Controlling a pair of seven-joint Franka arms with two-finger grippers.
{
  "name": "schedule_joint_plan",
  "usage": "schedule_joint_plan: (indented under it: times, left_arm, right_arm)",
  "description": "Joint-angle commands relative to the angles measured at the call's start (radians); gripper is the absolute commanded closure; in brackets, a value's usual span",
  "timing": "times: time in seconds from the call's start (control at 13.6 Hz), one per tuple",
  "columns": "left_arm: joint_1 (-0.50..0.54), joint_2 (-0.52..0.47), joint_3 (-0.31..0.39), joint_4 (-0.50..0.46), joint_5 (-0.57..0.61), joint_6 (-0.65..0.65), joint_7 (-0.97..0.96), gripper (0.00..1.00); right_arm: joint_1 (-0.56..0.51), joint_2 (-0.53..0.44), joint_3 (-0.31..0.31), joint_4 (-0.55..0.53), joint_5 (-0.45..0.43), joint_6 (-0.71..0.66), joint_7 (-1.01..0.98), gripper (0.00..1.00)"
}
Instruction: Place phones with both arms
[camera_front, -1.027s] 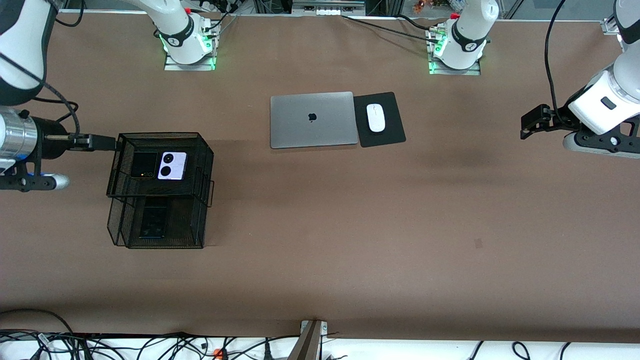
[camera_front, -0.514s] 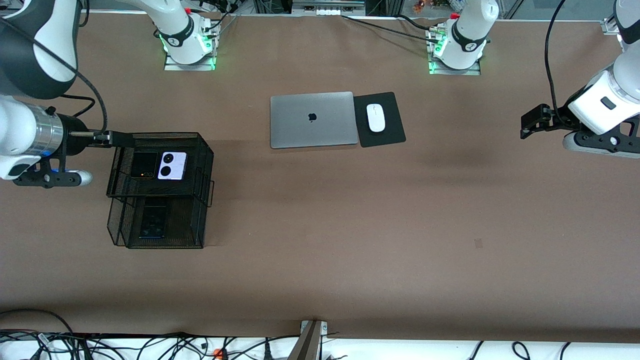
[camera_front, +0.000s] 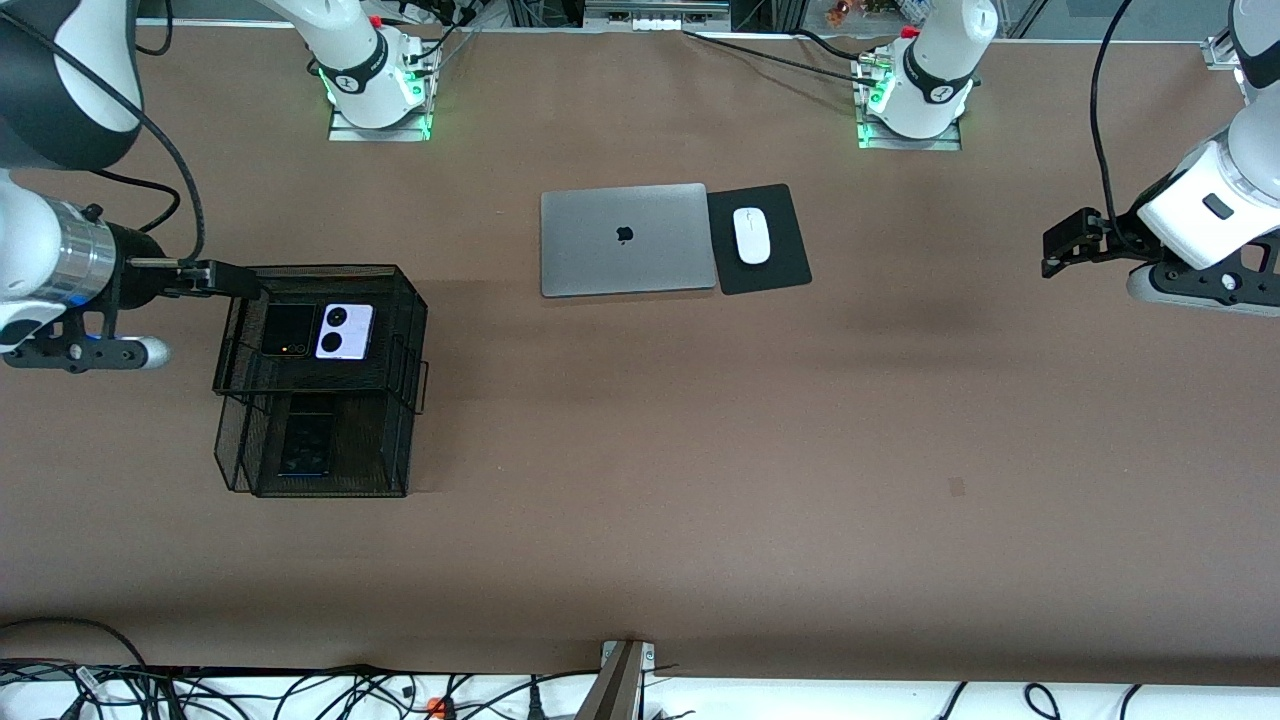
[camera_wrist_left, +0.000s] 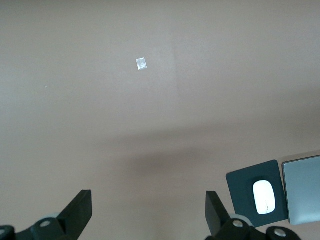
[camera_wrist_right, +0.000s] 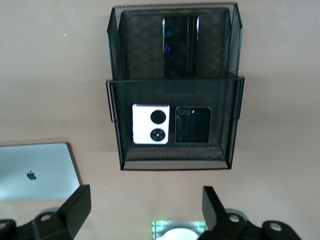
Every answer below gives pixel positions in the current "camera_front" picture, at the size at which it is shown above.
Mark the white computer mouse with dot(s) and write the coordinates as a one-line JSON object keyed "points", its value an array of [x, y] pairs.
{"points": [[752, 240]]}

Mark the white power strip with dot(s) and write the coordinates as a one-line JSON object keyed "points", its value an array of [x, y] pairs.
{"points": [[655, 20]]}

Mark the black mouse pad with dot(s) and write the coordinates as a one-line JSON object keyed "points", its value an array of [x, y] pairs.
{"points": [[780, 270]]}

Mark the black slab smartphone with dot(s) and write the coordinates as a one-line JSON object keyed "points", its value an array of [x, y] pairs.
{"points": [[307, 440]]}

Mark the lavender flip phone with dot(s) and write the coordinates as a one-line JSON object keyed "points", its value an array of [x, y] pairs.
{"points": [[350, 345]]}

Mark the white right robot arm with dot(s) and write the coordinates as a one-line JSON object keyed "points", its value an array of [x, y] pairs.
{"points": [[60, 80]]}

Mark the black flip phone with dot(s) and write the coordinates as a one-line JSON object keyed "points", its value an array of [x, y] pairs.
{"points": [[288, 325]]}

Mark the aluminium frame rail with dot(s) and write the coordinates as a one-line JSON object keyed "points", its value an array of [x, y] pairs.
{"points": [[1215, 52]]}

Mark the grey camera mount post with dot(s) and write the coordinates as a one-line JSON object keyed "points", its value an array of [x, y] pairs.
{"points": [[615, 690]]}

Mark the small orange figurine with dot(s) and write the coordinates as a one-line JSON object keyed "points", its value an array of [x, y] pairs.
{"points": [[838, 10]]}

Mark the silver laptop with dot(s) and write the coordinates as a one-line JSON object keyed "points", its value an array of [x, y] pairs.
{"points": [[600, 260]]}

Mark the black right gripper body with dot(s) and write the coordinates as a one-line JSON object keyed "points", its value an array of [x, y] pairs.
{"points": [[140, 270]]}

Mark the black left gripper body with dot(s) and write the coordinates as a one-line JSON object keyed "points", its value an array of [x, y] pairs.
{"points": [[1122, 238]]}

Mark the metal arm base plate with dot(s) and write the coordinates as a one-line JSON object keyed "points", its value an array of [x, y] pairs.
{"points": [[910, 145], [350, 133]]}

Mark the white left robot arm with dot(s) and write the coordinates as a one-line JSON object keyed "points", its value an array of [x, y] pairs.
{"points": [[1200, 210]]}

